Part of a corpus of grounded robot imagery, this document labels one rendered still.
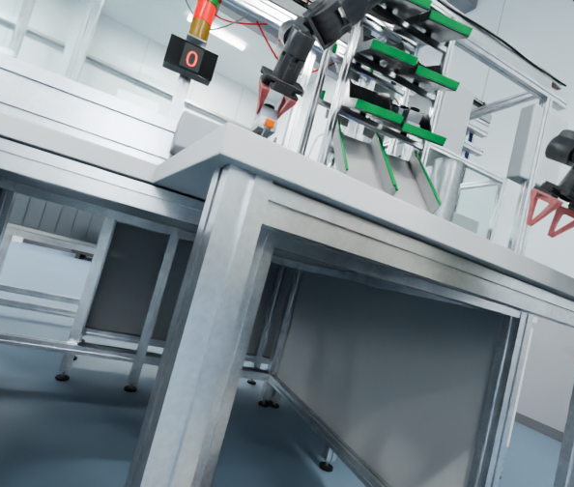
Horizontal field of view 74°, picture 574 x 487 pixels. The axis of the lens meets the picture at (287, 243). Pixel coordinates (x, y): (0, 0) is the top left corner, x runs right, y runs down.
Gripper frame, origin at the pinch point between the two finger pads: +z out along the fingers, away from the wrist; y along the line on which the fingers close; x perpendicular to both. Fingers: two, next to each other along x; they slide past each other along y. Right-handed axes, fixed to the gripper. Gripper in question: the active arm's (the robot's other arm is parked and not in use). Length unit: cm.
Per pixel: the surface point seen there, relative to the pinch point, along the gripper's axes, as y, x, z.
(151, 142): 23.0, 26.2, 4.9
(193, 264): 17, 64, -3
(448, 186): -115, -61, 14
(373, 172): -31.5, 5.0, 1.2
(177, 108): 19.3, -10.0, 10.9
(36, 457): 28, 31, 117
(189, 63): 19.8, -12.7, -0.2
